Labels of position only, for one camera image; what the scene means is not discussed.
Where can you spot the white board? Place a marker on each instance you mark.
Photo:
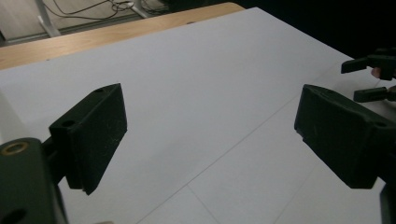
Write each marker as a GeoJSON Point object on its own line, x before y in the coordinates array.
{"type": "Point", "coordinates": [202, 93]}

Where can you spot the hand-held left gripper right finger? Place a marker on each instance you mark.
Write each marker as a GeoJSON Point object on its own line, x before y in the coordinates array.
{"type": "Point", "coordinates": [342, 133]}

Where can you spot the wooden table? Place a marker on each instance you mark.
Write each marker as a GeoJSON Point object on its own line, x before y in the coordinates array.
{"type": "Point", "coordinates": [93, 37]}

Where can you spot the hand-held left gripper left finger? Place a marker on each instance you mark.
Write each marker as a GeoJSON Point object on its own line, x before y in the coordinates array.
{"type": "Point", "coordinates": [93, 137]}

